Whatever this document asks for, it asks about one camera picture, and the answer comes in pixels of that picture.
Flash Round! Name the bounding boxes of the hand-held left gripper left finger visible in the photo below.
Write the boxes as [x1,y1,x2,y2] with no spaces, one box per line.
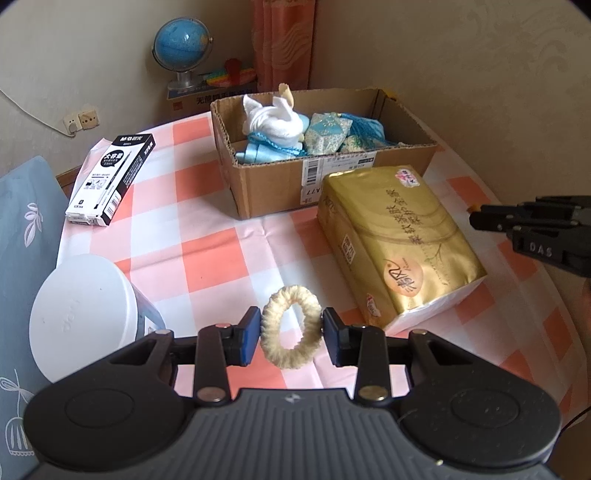
[108,306,262,408]

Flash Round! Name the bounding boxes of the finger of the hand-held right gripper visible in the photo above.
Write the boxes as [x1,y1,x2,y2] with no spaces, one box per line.
[468,205,581,232]
[522,196,591,209]

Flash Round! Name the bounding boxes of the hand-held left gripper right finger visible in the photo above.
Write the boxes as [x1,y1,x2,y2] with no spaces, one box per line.
[322,307,474,405]

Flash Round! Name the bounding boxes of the cream hair ring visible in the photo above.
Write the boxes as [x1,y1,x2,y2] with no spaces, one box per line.
[260,285,324,370]

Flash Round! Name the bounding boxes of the brown cardboard box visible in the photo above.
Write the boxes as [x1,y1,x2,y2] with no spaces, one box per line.
[210,88,438,220]

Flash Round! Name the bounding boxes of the light blue face mask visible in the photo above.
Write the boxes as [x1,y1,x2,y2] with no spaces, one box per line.
[238,136,305,163]

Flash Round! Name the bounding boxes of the teal embroidered sachet with cord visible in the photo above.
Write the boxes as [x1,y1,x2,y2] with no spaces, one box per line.
[249,112,386,158]

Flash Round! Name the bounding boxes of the white socks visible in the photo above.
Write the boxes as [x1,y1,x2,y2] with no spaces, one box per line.
[242,93,298,139]

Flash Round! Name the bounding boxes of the gold tissue pack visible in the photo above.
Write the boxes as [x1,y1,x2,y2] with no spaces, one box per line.
[316,166,489,335]

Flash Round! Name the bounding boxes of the beige partition board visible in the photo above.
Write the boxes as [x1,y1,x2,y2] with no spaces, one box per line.
[314,0,591,287]

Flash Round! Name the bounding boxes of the plastic jar with white lid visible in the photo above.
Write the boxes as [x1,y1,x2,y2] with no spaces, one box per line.
[28,254,167,384]

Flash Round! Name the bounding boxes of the black and white pen box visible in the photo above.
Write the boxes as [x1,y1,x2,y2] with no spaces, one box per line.
[65,132,157,227]

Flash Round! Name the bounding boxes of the blue floral sofa cover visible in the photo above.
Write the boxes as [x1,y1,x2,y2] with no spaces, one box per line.
[0,156,70,480]

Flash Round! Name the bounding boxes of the rainbow pop toy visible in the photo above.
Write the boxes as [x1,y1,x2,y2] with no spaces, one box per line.
[203,68,257,88]

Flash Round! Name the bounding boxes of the pink patterned curtain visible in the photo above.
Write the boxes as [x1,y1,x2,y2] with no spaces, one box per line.
[250,0,318,93]

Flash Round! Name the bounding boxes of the blue desk globe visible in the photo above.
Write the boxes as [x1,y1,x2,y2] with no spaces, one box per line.
[152,18,214,90]

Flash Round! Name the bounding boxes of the white cable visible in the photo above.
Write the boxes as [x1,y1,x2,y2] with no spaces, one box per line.
[0,88,75,138]

